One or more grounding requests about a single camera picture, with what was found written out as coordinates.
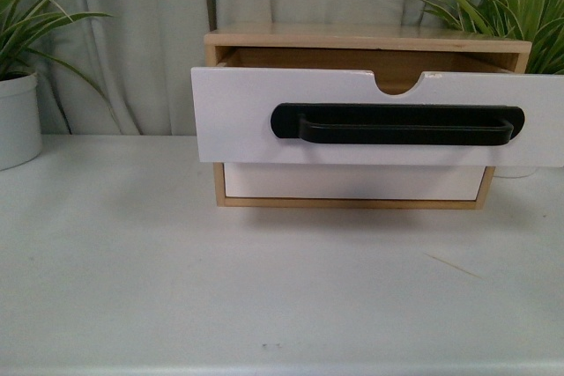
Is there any grey curtain backdrop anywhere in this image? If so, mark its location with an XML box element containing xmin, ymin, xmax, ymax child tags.
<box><xmin>0</xmin><ymin>0</ymin><xmax>564</xmax><ymax>136</ymax></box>

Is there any black drawer handle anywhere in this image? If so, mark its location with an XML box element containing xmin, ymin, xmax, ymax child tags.
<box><xmin>271</xmin><ymin>103</ymin><xmax>525</xmax><ymax>146</ymax></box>

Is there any white plant pot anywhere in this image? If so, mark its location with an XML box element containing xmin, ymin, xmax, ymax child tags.
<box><xmin>493</xmin><ymin>166</ymin><xmax>538</xmax><ymax>179</ymax></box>
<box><xmin>0</xmin><ymin>73</ymin><xmax>42</xmax><ymax>170</ymax></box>

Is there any right white plant pot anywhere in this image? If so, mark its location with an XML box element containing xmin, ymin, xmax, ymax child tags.
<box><xmin>493</xmin><ymin>166</ymin><xmax>538</xmax><ymax>179</ymax></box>

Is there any left green plant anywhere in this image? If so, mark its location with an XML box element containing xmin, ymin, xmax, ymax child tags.
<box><xmin>1</xmin><ymin>0</ymin><xmax>115</xmax><ymax>115</ymax></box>

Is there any white drawer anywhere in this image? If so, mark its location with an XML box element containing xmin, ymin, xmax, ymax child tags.
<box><xmin>191</xmin><ymin>66</ymin><xmax>563</xmax><ymax>167</ymax></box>
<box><xmin>224</xmin><ymin>163</ymin><xmax>485</xmax><ymax>201</ymax></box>

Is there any wooden drawer cabinet frame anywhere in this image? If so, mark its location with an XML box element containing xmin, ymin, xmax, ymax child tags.
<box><xmin>204</xmin><ymin>23</ymin><xmax>531</xmax><ymax>210</ymax></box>

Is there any left white plant pot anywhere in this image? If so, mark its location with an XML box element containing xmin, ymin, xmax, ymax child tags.
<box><xmin>0</xmin><ymin>73</ymin><xmax>42</xmax><ymax>170</ymax></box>

